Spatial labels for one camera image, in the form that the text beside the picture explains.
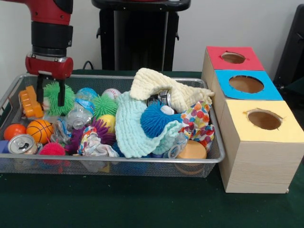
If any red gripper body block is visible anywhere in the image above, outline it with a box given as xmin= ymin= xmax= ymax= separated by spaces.
xmin=25 ymin=53 xmax=74 ymax=80

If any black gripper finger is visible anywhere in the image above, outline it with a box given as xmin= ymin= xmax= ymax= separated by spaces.
xmin=36 ymin=74 xmax=45 ymax=104
xmin=57 ymin=78 xmax=66 ymax=107

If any mint green muslin cloth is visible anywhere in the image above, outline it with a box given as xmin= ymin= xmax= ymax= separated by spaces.
xmin=115 ymin=91 xmax=183 ymax=159

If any cream muslin cloth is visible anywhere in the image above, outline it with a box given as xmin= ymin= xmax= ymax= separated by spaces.
xmin=130 ymin=67 xmax=215 ymax=112

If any wooden box with three holes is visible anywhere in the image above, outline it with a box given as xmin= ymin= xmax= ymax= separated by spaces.
xmin=201 ymin=46 xmax=304 ymax=194

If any orange toy building brick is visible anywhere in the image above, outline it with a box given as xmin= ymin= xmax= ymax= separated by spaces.
xmin=19 ymin=85 xmax=45 ymax=119

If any small orange basketball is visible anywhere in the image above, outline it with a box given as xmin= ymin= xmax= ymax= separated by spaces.
xmin=26 ymin=118 xmax=54 ymax=144

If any small green spiky rubber ball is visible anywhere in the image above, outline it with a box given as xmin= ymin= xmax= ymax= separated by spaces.
xmin=92 ymin=95 xmax=119 ymax=120

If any smooth orange-red ball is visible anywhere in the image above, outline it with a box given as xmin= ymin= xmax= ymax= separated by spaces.
xmin=3 ymin=123 xmax=27 ymax=141

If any silver drink can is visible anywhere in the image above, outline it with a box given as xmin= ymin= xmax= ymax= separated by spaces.
xmin=8 ymin=133 xmax=38 ymax=155

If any pink spiky rubber ball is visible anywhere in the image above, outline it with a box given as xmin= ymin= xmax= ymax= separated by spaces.
xmin=38 ymin=139 xmax=67 ymax=164

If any blue spiky ball with eyes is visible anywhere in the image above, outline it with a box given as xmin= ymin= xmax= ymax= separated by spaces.
xmin=140 ymin=103 xmax=183 ymax=139

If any dark green tablecloth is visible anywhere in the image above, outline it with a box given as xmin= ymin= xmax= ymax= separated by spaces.
xmin=0 ymin=68 xmax=304 ymax=228

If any crumpled polka dot paper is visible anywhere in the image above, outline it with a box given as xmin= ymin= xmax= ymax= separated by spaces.
xmin=180 ymin=101 xmax=216 ymax=152

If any black flat panel stand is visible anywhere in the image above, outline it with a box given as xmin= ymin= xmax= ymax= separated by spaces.
xmin=273 ymin=4 xmax=304 ymax=90

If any shallow wire mesh bin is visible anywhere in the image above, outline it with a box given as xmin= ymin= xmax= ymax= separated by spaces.
xmin=0 ymin=73 xmax=226 ymax=178

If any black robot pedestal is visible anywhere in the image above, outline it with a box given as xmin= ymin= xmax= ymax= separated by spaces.
xmin=91 ymin=0 xmax=192 ymax=71

